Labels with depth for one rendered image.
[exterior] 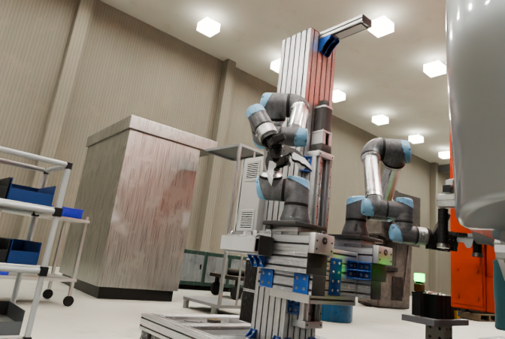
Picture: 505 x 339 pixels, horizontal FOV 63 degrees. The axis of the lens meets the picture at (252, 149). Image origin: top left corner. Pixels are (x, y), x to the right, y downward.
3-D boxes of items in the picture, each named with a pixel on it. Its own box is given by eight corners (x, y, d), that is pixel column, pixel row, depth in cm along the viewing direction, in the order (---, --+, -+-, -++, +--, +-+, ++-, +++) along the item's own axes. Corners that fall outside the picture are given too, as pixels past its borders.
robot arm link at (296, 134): (312, 114, 204) (306, 155, 160) (291, 113, 206) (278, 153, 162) (314, 91, 199) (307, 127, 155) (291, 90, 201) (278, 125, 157)
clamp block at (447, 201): (461, 206, 150) (461, 192, 151) (436, 206, 157) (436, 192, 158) (466, 208, 153) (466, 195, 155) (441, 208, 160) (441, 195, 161)
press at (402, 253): (386, 310, 811) (390, 180, 880) (339, 301, 903) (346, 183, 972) (424, 312, 893) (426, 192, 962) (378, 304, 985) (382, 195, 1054)
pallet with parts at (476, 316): (440, 314, 883) (440, 294, 894) (464, 315, 953) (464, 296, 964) (480, 322, 824) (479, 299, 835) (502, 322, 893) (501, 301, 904)
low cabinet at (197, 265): (204, 283, 939) (209, 252, 958) (249, 293, 818) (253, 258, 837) (129, 278, 829) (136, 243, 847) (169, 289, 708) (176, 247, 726)
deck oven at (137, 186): (194, 303, 539) (218, 141, 597) (93, 299, 462) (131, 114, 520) (138, 286, 678) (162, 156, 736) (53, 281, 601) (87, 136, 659)
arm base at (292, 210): (273, 221, 203) (274, 201, 205) (294, 225, 212) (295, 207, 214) (294, 221, 191) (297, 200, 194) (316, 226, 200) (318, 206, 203)
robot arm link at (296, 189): (308, 203, 197) (310, 175, 201) (280, 200, 200) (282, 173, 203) (308, 207, 209) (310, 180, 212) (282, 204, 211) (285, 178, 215)
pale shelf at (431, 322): (433, 326, 198) (434, 319, 199) (400, 319, 211) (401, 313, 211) (469, 325, 226) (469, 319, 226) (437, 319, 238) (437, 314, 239)
